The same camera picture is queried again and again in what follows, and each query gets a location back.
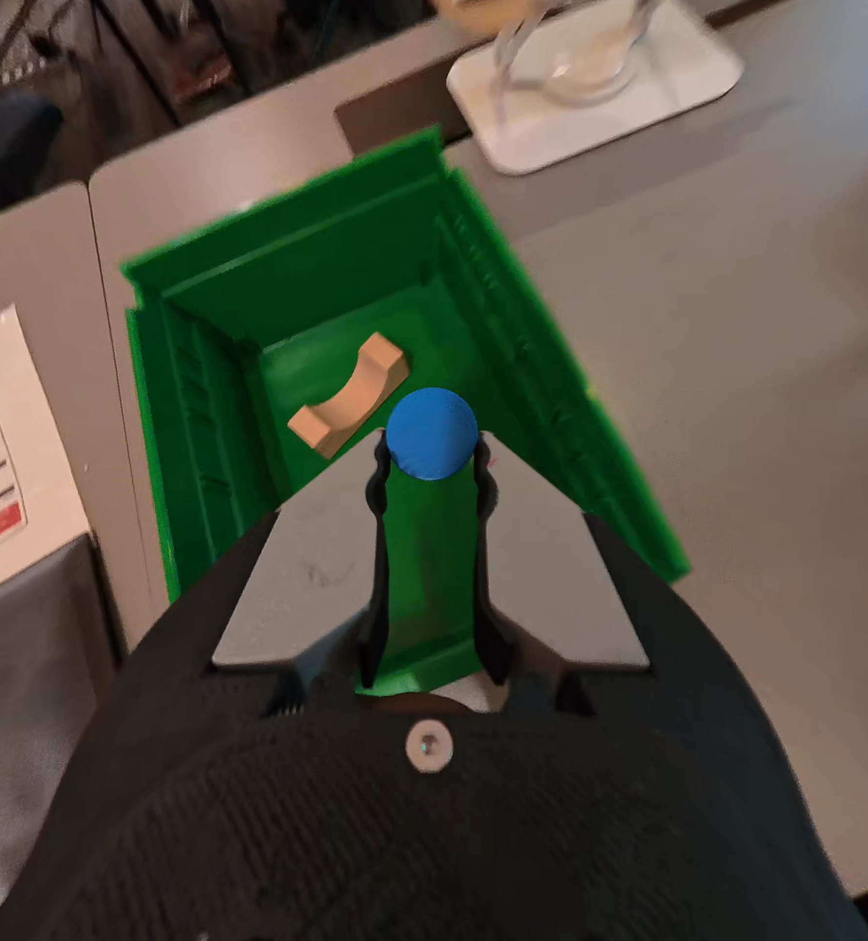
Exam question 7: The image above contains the white desk stand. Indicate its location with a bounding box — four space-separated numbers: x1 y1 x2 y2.
445 0 745 177

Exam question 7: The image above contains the blue wooden cylinder block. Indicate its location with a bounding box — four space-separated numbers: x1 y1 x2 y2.
386 387 479 480

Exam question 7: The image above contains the wooden arch block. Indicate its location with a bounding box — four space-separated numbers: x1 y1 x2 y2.
287 331 411 460

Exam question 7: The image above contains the white printed paper sheet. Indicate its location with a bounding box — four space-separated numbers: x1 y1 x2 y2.
0 305 96 607

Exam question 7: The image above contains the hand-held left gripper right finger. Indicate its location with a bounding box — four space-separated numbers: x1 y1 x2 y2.
474 431 652 686

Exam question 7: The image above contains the grey flat pad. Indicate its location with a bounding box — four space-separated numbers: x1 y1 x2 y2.
0 535 125 883

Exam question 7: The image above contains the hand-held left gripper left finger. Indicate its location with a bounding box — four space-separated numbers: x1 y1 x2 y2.
211 430 391 691

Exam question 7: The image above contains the dark rectangular table hatch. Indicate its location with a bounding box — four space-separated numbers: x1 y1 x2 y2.
335 74 472 155

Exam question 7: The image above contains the green storage bin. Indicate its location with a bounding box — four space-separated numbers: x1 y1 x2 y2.
120 125 692 695

